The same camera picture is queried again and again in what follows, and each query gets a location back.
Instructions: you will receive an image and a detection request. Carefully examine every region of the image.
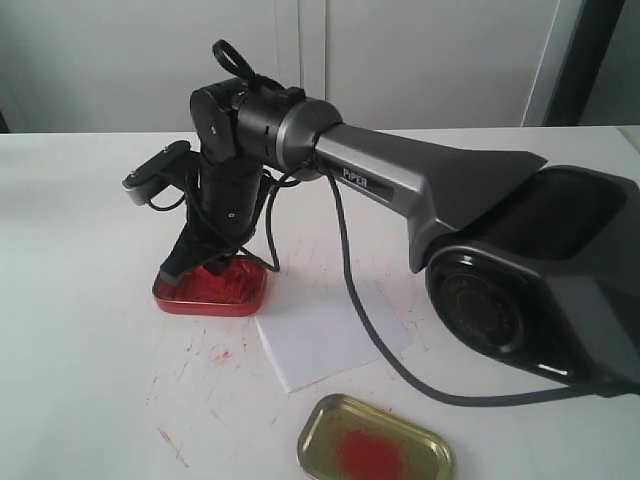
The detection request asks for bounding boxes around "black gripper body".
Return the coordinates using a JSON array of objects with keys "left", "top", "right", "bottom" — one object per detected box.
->
[{"left": 172, "top": 152, "right": 269, "bottom": 260}]

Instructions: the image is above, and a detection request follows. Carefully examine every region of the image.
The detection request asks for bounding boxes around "white paper sheet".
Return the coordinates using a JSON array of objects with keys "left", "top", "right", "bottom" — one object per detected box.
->
[{"left": 254, "top": 277, "right": 415, "bottom": 395}]

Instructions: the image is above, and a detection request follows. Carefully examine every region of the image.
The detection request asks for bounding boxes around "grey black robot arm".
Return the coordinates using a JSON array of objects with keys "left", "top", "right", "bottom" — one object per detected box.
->
[{"left": 159, "top": 40, "right": 639, "bottom": 407}]

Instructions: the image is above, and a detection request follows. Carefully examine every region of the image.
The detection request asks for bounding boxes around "red ink paste tin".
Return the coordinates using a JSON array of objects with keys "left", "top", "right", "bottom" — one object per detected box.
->
[{"left": 152, "top": 255, "right": 267, "bottom": 317}]

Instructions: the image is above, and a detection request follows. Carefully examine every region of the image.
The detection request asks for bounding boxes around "white cabinet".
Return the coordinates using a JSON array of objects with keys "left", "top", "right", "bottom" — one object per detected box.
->
[{"left": 1, "top": 1, "right": 582, "bottom": 133}]

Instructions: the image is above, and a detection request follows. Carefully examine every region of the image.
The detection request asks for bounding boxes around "gold tin lid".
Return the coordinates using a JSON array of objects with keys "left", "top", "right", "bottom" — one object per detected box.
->
[{"left": 296, "top": 394, "right": 456, "bottom": 480}]

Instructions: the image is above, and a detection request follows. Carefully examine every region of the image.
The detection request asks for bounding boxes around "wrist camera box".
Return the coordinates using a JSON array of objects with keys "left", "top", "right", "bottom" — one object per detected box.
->
[{"left": 122, "top": 140, "right": 191, "bottom": 206}]

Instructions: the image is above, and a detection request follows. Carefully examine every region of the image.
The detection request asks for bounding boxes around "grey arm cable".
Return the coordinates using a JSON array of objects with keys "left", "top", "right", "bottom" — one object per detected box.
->
[{"left": 319, "top": 164, "right": 601, "bottom": 407}]

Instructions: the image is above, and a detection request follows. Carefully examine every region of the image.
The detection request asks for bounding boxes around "dark vertical post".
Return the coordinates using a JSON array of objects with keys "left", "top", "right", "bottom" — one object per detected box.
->
[{"left": 542, "top": 0, "right": 626, "bottom": 127}]

